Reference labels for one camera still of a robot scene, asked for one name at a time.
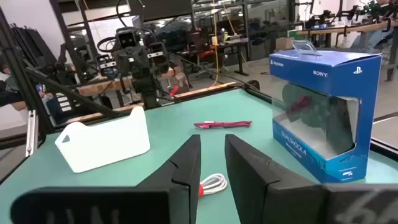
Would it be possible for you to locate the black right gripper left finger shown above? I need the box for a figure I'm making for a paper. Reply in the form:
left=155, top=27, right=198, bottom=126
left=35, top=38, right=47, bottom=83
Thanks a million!
left=11, top=134, right=201, bottom=224

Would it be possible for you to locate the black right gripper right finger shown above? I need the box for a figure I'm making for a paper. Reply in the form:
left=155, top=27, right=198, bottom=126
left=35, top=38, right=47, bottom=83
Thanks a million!
left=224, top=134, right=398, bottom=224

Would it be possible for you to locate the white plastic tray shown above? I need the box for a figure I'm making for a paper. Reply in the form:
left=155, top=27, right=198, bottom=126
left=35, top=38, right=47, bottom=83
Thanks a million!
left=54, top=106, right=151, bottom=174

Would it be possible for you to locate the black desk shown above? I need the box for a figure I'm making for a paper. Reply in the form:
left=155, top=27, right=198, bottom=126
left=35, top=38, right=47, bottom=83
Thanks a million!
left=177, top=37, right=250, bottom=77

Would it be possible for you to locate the person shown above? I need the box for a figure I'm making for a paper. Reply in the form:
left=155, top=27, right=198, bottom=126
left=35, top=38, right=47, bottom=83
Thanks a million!
left=349, top=0, right=398, bottom=53
left=0, top=55, right=30, bottom=111

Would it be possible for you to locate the blue PlayStation controller box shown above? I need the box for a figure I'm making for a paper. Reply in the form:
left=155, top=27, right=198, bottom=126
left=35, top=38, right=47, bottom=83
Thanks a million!
left=269, top=40, right=382, bottom=184

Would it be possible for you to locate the brown cardboard box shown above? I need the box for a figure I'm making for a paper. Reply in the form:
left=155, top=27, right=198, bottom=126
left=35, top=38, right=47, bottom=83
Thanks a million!
left=275, top=37, right=295, bottom=52

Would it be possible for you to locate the long wooden table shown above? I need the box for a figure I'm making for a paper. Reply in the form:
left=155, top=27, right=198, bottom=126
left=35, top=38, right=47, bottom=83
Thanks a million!
left=295, top=19, right=398, bottom=37

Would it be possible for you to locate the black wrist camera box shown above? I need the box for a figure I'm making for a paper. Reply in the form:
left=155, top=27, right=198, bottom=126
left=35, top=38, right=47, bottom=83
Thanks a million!
left=115, top=27, right=139, bottom=49

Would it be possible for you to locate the white USB-C cable red tie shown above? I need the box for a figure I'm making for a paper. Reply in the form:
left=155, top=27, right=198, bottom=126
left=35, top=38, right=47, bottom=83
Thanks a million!
left=198, top=173, right=228, bottom=198

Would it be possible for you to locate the hanging yellow cable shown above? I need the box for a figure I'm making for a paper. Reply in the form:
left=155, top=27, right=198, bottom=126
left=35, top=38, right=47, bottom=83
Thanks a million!
left=210, top=0, right=221, bottom=88

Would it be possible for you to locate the silver aluminium rail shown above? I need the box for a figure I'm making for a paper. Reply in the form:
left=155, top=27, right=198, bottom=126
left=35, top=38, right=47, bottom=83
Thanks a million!
left=25, top=109, right=40, bottom=158

